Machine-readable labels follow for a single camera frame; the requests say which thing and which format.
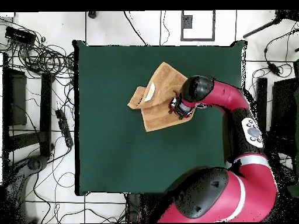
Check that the black power strip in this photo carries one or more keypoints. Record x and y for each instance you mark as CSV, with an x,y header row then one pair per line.
x,y
64,128

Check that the black network switch box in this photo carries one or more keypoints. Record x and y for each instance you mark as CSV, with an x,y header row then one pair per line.
x,y
19,35

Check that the black power adapter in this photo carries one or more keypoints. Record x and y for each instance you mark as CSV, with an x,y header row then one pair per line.
x,y
273,68

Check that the dark grey stand base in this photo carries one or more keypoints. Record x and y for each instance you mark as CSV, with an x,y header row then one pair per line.
x,y
35,163

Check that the black metal stand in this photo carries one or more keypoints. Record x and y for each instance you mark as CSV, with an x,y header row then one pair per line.
x,y
261,93
45,112

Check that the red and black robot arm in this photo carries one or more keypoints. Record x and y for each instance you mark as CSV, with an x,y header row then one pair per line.
x,y
252,191

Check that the dark green table cloth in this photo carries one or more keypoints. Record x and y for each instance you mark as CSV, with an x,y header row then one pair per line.
x,y
105,151

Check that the tan terry towel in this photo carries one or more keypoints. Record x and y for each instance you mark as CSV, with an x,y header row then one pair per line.
x,y
161,93

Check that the grey square floor frame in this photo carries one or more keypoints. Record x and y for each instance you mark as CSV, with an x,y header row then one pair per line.
x,y
182,28

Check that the black tripod pole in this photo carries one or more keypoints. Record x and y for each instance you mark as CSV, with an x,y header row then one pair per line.
x,y
261,28

